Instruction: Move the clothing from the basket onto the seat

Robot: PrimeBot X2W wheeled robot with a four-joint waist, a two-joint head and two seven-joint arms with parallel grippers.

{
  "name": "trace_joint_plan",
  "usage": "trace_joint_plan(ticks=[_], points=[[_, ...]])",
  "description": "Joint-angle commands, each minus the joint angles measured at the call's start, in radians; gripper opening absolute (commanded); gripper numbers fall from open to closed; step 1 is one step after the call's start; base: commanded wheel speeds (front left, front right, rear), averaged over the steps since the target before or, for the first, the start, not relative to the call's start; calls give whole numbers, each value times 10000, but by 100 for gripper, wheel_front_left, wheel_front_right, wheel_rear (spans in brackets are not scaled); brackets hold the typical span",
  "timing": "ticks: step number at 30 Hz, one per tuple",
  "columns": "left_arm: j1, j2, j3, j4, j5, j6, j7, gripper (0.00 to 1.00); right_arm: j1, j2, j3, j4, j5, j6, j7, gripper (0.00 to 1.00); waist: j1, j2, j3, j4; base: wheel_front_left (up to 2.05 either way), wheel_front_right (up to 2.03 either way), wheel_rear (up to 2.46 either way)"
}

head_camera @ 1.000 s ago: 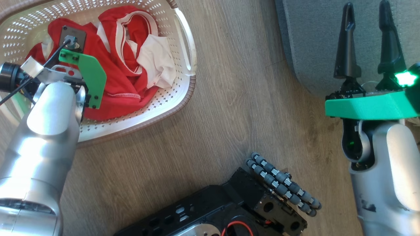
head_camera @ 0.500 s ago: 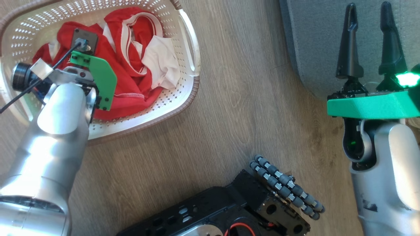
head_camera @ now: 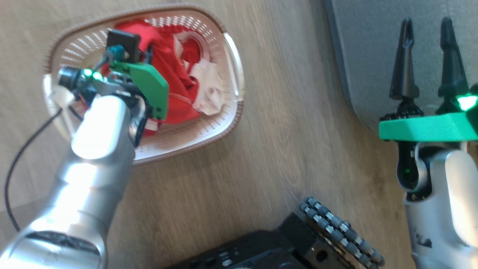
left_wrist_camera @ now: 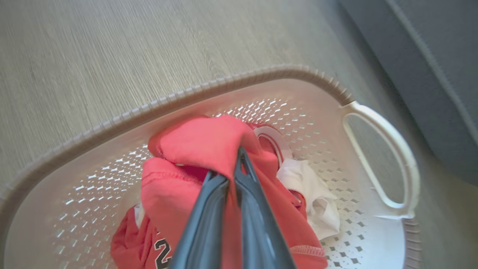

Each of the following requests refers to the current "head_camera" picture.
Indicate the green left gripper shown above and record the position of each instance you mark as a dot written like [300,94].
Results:
[151,84]

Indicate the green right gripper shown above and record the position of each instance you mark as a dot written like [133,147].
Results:
[425,127]

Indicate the red and white garment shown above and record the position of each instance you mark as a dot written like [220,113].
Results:
[179,93]

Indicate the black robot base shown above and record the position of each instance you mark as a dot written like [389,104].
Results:
[261,250]

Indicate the white perforated laundry basket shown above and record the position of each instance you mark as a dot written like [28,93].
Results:
[224,112]

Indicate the grey fabric sofa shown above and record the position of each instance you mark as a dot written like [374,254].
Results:
[373,48]

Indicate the white tape tag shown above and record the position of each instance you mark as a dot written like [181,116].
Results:
[62,97]

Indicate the grey roller omni wheel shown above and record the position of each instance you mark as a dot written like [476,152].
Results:
[340,229]

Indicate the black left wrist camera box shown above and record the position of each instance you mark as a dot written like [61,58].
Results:
[125,43]

